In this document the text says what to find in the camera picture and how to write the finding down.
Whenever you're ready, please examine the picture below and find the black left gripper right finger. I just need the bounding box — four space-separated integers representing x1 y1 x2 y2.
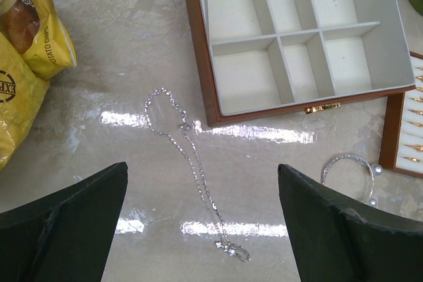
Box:
278 164 422 281

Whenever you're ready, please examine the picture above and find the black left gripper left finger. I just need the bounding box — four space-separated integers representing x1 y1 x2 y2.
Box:
1 162 128 281

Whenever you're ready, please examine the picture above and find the silver pearl bangle bracelet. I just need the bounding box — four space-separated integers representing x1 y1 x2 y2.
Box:
319 152 385 207

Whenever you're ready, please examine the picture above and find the brown jewelry box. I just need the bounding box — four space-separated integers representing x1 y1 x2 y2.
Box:
186 0 415 127

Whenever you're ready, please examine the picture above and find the yellow potato chips bag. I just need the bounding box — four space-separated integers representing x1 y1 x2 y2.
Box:
1 0 77 166

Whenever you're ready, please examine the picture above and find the brown ring earring tray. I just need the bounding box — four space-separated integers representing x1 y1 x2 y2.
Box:
379 52 422 178

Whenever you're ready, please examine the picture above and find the silver chain necklace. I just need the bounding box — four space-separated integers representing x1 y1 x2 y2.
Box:
143 87 252 263

